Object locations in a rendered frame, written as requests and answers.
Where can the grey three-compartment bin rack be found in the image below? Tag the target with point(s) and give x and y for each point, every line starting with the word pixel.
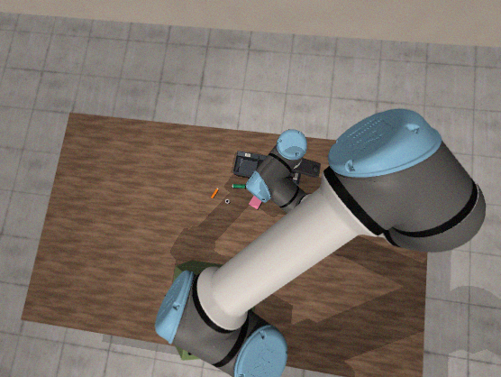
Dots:
pixel 246 163

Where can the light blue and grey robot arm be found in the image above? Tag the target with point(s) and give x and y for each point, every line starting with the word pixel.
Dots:
pixel 390 172

